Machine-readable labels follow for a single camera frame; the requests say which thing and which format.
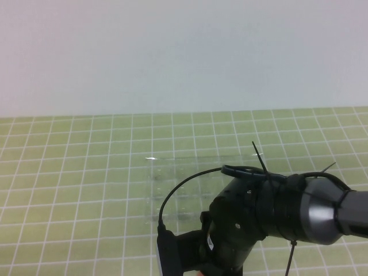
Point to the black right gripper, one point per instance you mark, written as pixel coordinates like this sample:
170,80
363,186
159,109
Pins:
233,218

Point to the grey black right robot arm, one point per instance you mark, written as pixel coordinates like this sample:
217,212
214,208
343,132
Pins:
319,210

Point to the clear plastic egg tray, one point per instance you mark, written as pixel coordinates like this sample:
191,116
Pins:
169,175

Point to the black zip tie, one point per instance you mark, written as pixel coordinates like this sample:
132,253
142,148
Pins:
330,166
260,158
291,258

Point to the green checked tablecloth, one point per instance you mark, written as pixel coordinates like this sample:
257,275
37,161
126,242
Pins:
72,172

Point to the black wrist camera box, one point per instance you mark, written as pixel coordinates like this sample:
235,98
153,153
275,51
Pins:
169,253

